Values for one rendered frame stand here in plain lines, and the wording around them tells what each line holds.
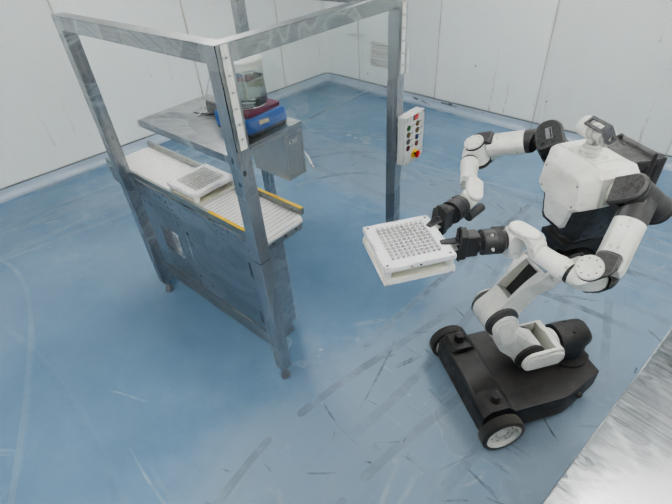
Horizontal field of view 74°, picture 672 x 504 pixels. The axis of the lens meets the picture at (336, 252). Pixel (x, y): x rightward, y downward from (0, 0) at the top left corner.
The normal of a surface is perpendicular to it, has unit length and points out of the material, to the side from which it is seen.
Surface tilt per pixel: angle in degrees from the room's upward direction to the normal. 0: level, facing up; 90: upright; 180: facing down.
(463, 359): 0
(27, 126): 90
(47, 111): 90
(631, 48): 90
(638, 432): 0
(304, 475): 0
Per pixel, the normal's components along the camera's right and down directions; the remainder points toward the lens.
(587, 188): -0.52, 0.49
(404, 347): -0.06, -0.78
